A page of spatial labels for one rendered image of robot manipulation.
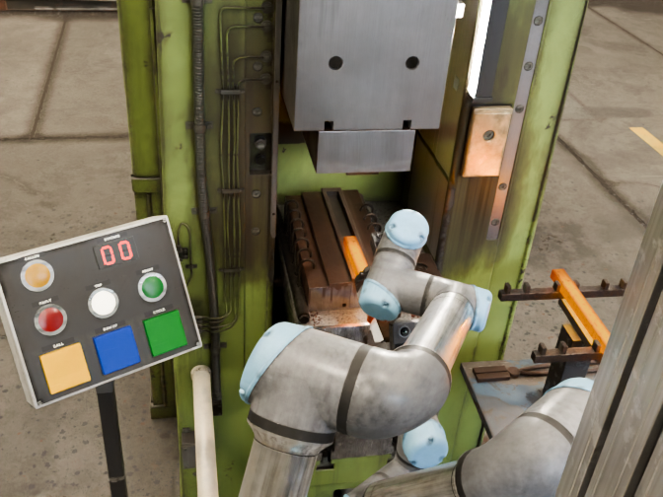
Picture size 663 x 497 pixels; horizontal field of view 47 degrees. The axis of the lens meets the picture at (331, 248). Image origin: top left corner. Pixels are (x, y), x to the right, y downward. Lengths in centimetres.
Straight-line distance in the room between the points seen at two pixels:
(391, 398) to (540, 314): 255
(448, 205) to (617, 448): 148
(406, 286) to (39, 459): 172
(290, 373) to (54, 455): 187
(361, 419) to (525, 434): 24
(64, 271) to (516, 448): 88
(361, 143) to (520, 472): 77
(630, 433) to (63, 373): 123
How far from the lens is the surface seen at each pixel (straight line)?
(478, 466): 109
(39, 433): 284
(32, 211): 403
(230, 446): 225
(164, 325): 156
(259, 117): 166
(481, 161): 181
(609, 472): 43
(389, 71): 151
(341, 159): 157
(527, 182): 192
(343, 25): 146
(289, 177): 212
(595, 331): 172
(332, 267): 178
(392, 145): 158
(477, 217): 191
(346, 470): 210
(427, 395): 97
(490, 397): 189
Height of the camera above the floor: 201
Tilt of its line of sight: 33 degrees down
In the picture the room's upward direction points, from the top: 4 degrees clockwise
